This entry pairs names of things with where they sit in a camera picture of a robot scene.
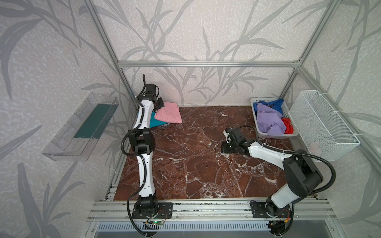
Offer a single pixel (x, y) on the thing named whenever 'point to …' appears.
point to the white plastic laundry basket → (285, 114)
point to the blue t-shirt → (276, 104)
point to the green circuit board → (154, 222)
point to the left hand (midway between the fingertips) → (161, 99)
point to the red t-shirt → (289, 129)
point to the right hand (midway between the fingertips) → (220, 143)
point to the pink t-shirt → (169, 113)
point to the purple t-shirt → (269, 120)
